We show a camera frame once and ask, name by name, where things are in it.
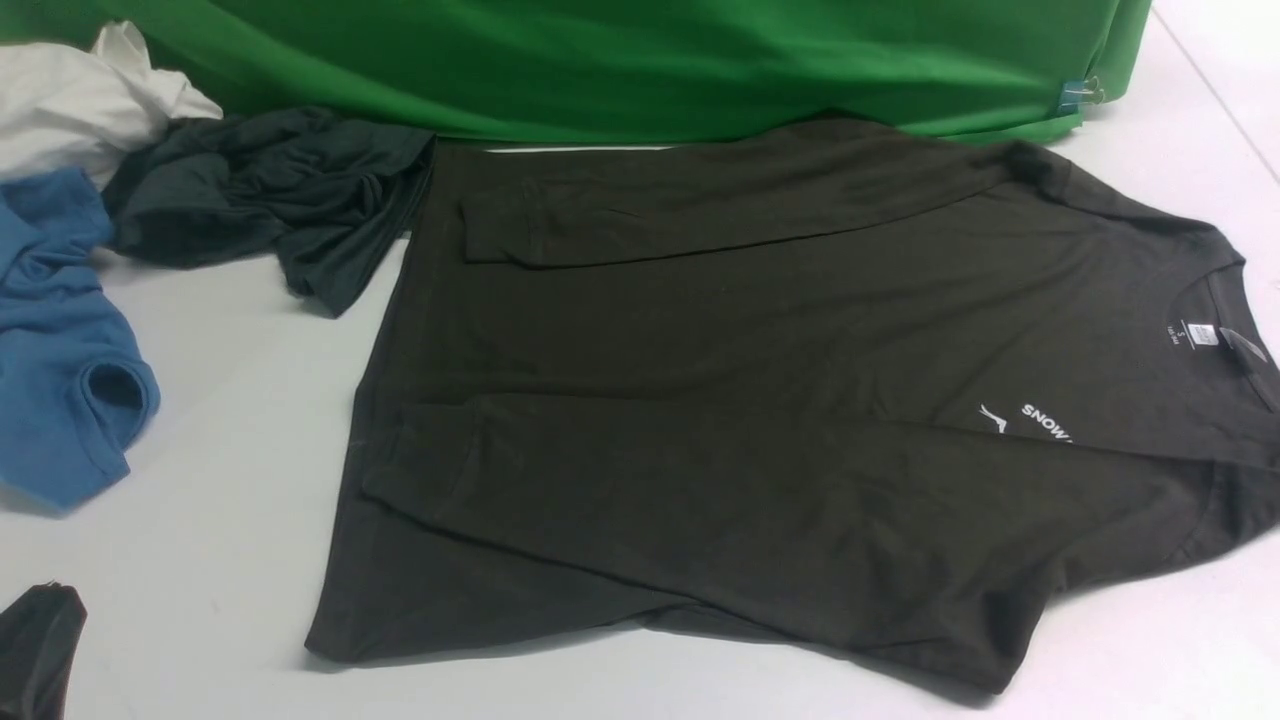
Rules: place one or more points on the dark teal crumpled garment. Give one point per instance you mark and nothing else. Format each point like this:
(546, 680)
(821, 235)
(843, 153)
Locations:
(326, 195)

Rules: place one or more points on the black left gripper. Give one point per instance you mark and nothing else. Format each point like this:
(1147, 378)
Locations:
(39, 635)

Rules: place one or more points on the green backdrop cloth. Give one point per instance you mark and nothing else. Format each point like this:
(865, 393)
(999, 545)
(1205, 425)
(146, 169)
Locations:
(632, 71)

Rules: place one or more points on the blue crumpled garment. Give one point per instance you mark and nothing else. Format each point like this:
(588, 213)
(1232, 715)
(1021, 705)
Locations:
(75, 391)

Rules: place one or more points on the blue binder clip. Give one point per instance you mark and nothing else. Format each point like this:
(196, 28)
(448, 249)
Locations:
(1077, 95)

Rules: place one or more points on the white crumpled garment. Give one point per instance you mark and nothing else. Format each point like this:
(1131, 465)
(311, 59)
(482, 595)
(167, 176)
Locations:
(64, 107)

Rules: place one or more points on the dark gray long-sleeve top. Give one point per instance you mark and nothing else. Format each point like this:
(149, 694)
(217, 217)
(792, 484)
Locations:
(833, 385)

